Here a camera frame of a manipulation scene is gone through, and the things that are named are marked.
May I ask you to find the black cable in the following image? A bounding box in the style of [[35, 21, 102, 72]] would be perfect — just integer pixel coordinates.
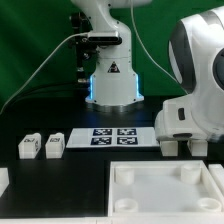
[[0, 81, 88, 108]]

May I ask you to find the white cable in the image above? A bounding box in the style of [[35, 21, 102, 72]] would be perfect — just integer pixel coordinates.
[[0, 32, 90, 116]]

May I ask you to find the green backdrop curtain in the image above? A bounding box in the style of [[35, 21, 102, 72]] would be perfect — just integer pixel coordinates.
[[0, 0, 224, 106]]

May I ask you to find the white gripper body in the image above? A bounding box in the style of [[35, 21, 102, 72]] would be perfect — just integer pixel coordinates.
[[155, 94, 224, 142]]

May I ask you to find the white marker sheet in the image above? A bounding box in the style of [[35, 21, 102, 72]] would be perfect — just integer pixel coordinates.
[[66, 127, 158, 148]]

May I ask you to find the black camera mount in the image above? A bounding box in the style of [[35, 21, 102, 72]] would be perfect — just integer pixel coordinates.
[[69, 12, 96, 84]]

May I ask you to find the white obstacle wall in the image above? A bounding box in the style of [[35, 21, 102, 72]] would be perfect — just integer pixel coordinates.
[[0, 168, 9, 197]]

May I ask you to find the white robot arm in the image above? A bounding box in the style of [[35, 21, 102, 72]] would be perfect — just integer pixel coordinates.
[[71, 0, 224, 141]]

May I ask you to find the white square tabletop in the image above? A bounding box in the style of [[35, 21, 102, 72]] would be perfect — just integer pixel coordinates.
[[108, 160, 224, 216]]

